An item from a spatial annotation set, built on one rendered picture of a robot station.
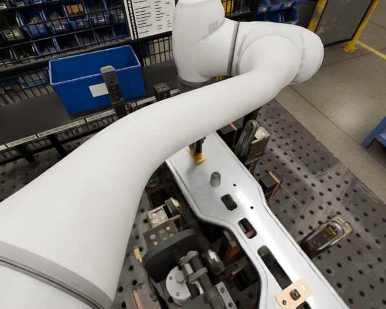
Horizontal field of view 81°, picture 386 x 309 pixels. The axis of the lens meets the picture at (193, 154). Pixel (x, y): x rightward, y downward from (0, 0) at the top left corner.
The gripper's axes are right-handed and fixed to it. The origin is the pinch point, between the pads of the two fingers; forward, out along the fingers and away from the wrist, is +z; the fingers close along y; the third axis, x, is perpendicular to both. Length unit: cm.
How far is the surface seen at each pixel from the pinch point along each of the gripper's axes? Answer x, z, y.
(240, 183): -16.7, 4.7, 6.5
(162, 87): 28.7, -3.2, 1.3
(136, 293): -30.7, -2.7, -30.4
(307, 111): 63, 105, 170
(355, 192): -33, 36, 65
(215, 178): -13.6, 0.7, -0.8
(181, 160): -0.3, 4.6, -5.7
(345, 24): 133, 67, 287
